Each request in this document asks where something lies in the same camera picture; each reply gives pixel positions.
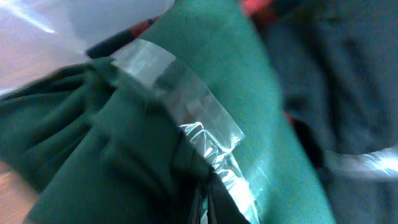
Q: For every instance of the red plaid shirt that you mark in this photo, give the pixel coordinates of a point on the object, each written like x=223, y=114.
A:
x=109, y=46

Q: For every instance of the clear plastic storage bin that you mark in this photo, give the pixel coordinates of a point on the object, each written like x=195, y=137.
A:
x=40, y=36

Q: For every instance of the dark green garment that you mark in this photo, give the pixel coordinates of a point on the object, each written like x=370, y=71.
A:
x=182, y=125

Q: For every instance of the black garment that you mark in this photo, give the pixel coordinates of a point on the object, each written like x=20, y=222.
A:
x=337, y=65

